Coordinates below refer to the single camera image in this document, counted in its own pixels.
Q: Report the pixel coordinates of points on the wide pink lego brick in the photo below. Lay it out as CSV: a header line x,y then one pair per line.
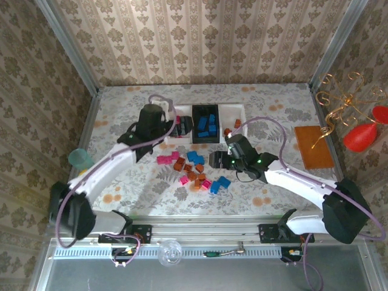
x,y
163,159

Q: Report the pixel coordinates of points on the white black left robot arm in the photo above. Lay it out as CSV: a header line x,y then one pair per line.
x,y
103,169

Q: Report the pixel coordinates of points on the white plastic container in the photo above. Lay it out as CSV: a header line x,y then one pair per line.
x,y
182,139
230,113

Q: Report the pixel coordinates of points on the black plastic container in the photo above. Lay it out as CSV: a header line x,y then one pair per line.
x,y
205,139

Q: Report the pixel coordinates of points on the orange wooden board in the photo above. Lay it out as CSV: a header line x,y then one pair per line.
x,y
312,145

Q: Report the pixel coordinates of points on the teal plastic cup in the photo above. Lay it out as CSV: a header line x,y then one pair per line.
x,y
79,157

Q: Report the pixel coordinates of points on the small metal latch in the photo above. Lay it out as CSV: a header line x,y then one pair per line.
x,y
241,246

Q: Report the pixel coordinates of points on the clear glass bulb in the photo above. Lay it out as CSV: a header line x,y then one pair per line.
x,y
169,253

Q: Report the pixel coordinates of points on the grey metal panel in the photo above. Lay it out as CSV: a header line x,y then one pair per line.
x,y
212,276

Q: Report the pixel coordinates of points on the large red teardrop ornament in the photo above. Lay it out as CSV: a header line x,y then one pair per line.
x,y
360,138

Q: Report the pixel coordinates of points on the small red ornament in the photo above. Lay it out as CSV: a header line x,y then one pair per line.
x,y
381,114

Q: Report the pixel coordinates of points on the aluminium table side rail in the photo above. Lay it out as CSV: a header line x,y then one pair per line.
x,y
325,121
88,130

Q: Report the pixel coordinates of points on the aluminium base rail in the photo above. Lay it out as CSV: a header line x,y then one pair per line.
x,y
206,230

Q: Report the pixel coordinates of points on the aluminium frame post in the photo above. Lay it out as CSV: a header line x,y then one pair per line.
x,y
69,51
336,45

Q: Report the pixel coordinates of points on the black connector bracket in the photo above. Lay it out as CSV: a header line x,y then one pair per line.
x,y
121,252
288,254

